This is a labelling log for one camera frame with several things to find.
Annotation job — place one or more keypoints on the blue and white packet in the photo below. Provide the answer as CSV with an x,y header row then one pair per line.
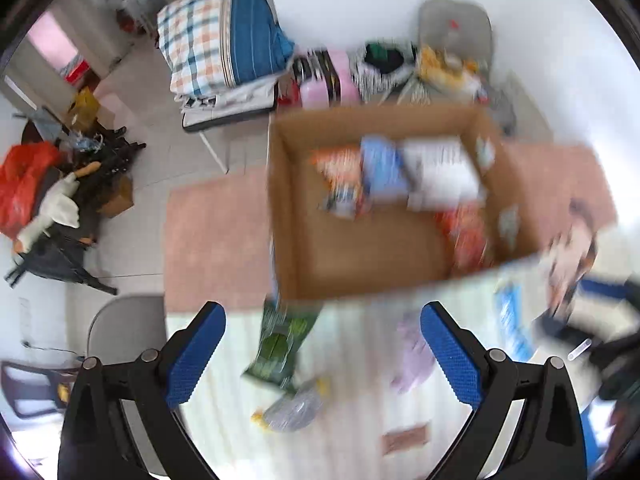
x,y
512,325

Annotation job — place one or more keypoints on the pink table mat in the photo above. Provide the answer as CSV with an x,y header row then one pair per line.
x,y
215,240

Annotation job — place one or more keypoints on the blue striped storage bag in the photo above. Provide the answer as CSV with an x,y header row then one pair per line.
x,y
255,30

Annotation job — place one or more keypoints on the dark plastic chair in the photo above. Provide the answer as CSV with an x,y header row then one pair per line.
x,y
30,385

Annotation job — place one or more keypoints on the white goose plush toy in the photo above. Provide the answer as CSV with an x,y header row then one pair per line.
x,y
52,210

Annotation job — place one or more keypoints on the lilac packet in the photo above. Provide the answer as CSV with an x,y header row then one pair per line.
x,y
415,355

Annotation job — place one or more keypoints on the zebra striped bag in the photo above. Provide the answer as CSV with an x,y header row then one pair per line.
x,y
382,67

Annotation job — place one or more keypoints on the pink suitcase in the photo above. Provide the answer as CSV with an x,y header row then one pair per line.
x,y
325,82

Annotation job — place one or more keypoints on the red snack packet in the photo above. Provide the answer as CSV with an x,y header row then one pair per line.
x,y
467,240

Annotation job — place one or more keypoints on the grey chair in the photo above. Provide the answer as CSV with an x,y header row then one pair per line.
x,y
455,27

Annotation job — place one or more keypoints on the red plastic bag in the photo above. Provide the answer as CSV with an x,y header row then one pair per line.
x,y
22,185

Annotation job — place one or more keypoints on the light blue packet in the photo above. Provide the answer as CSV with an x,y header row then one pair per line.
x,y
382,170

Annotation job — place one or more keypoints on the small brown cardboard box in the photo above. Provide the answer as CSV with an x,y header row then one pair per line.
x,y
117,197

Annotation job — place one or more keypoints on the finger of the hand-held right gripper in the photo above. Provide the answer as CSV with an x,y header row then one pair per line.
x,y
605,288

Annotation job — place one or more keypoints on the beige and brown snack packet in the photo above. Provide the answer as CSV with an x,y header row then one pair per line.
x,y
570,255

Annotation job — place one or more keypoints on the plaid storage bag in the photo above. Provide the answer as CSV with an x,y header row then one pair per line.
x,y
200,45

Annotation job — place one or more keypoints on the yellow snack packets pile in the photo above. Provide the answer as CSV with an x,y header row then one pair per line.
x,y
447,70

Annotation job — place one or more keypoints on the striped cream tablecloth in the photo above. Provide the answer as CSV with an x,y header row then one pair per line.
x,y
350,440

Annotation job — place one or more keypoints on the grey round stool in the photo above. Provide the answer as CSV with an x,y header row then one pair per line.
x,y
127,325

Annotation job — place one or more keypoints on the white folded bedding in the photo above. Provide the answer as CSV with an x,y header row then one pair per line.
x,y
235,100

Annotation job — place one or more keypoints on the green snack packet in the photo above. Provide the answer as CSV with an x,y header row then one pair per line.
x,y
280,345

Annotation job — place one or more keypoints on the yellow bag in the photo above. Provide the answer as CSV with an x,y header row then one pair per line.
x,y
85,105

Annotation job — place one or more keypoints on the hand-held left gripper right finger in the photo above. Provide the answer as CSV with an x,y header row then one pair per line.
x,y
450,355

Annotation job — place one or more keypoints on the small pink brown packet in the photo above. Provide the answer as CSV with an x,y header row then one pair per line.
x,y
406,442

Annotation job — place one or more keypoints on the orange snack packet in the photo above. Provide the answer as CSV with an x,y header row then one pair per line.
x,y
340,175

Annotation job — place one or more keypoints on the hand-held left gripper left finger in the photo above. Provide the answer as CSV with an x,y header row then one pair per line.
x,y
195,355

